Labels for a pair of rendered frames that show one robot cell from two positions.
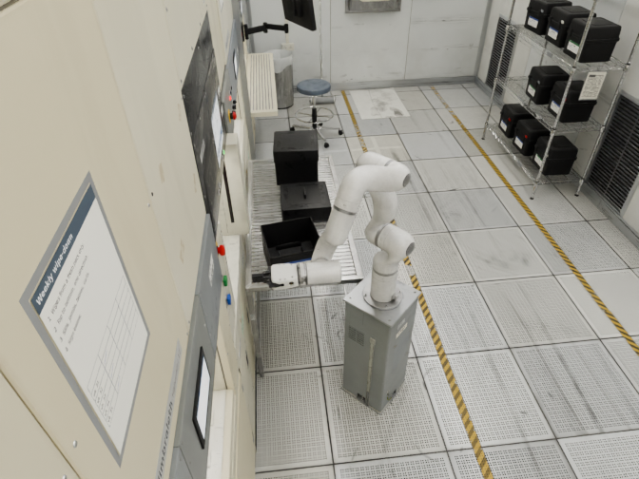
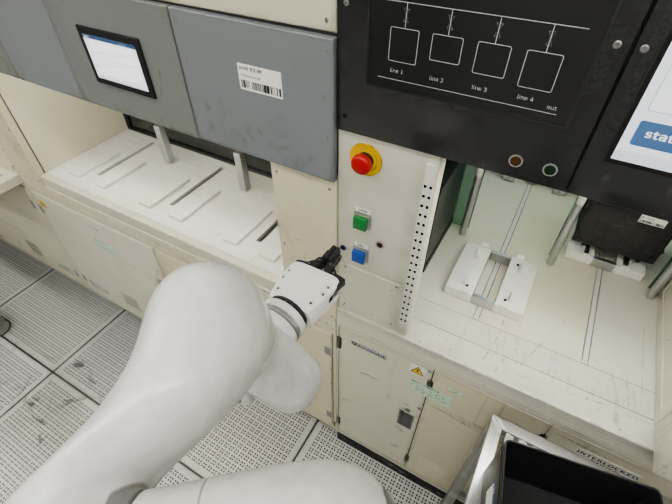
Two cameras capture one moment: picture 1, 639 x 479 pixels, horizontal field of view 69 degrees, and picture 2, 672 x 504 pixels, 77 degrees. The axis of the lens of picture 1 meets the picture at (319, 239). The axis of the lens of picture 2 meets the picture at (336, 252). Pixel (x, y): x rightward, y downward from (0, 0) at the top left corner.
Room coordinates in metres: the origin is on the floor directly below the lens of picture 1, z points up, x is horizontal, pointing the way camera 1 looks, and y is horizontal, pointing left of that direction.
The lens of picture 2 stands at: (1.62, -0.23, 1.78)
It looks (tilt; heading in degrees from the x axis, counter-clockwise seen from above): 44 degrees down; 125
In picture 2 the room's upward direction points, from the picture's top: straight up
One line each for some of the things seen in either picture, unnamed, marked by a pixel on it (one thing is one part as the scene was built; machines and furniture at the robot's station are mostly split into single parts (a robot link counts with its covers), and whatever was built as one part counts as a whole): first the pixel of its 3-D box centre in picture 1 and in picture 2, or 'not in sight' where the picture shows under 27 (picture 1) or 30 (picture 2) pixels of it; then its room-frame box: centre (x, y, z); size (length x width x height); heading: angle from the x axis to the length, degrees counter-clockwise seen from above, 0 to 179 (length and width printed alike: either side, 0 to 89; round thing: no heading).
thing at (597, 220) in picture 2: not in sight; (633, 199); (1.76, 1.02, 1.06); 0.24 x 0.20 x 0.32; 5
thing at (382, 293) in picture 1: (383, 281); not in sight; (1.60, -0.30, 0.85); 0.19 x 0.19 x 0.18
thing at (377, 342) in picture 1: (377, 344); not in sight; (1.60, -0.30, 0.38); 0.28 x 0.28 x 0.76; 50
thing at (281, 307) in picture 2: (302, 274); (280, 319); (1.30, 0.07, 1.20); 0.09 x 0.03 x 0.08; 5
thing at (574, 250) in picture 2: not in sight; (606, 243); (1.76, 1.03, 0.89); 0.22 x 0.21 x 0.04; 95
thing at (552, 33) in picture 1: (569, 26); not in sight; (4.10, -2.10, 1.31); 0.30 x 0.28 x 0.26; 4
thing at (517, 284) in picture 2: not in sight; (492, 277); (1.52, 0.68, 0.89); 0.22 x 0.21 x 0.04; 95
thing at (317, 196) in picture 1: (304, 200); not in sight; (2.35, 0.08, 0.83); 0.29 x 0.29 x 0.13; 6
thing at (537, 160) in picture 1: (553, 155); not in sight; (3.74, -2.13, 0.31); 0.30 x 0.28 x 0.26; 3
